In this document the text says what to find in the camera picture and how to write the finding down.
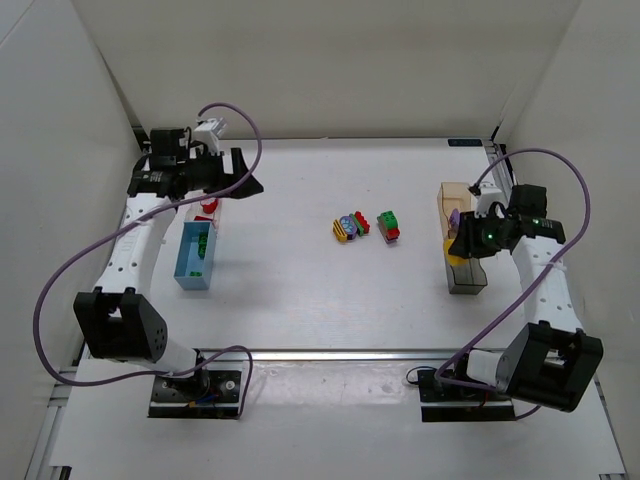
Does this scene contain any yellow purple green lego stack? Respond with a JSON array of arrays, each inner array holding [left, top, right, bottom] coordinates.
[[332, 210, 371, 244]]

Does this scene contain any yellow round lego brick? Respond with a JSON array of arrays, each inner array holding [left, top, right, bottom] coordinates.
[[445, 253, 468, 267]]

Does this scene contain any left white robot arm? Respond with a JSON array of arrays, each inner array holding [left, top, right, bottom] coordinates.
[[73, 118, 264, 374]]

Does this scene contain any red green top lego stack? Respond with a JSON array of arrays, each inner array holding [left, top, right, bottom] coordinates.
[[377, 210, 400, 244]]

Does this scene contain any red flower lego piece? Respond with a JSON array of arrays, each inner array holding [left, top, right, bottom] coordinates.
[[200, 198, 219, 215]]

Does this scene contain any blue container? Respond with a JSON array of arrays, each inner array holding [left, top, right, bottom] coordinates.
[[173, 221, 217, 291]]

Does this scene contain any clear container with red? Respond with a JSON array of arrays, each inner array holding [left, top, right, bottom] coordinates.
[[188, 198, 222, 231]]

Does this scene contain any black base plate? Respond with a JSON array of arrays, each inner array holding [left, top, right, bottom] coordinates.
[[147, 365, 244, 420], [405, 366, 516, 423]]

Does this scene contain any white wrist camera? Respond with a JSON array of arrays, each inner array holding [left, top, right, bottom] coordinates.
[[193, 117, 227, 154], [469, 181, 504, 218]]

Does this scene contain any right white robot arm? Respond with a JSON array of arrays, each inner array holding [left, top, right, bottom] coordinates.
[[439, 182, 604, 412]]

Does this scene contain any red green lego stack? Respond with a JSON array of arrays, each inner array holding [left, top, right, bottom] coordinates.
[[377, 210, 400, 244], [188, 232, 209, 277]]

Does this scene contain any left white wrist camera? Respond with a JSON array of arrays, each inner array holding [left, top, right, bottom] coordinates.
[[193, 117, 227, 154]]

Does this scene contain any orange translucent container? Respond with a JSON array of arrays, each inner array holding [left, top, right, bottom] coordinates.
[[437, 182, 475, 239]]

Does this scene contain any grey translucent container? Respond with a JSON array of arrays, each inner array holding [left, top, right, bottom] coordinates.
[[443, 239, 488, 296]]

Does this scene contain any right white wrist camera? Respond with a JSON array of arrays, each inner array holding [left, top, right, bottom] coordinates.
[[469, 181, 504, 218]]

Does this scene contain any purple lego piece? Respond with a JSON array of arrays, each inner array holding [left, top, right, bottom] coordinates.
[[448, 209, 460, 232]]

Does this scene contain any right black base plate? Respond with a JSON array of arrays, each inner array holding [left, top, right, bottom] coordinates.
[[405, 366, 516, 423]]

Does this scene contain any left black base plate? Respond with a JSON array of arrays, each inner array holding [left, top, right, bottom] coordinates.
[[147, 365, 244, 420]]

